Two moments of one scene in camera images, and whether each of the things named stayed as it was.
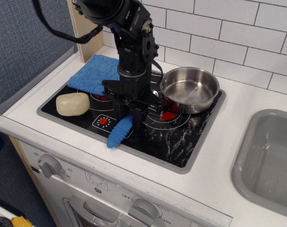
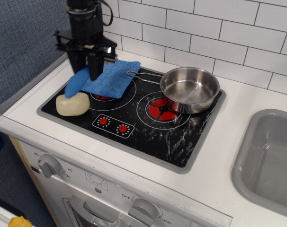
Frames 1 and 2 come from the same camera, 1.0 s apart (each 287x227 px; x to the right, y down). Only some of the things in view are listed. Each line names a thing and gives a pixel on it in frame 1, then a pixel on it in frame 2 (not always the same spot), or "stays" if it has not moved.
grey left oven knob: (49, 165) stays
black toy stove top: (171, 138) stays
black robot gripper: (133, 88) to (86, 33)
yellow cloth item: (20, 222) stays
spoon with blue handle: (123, 128) to (77, 82)
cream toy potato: (73, 104) stays
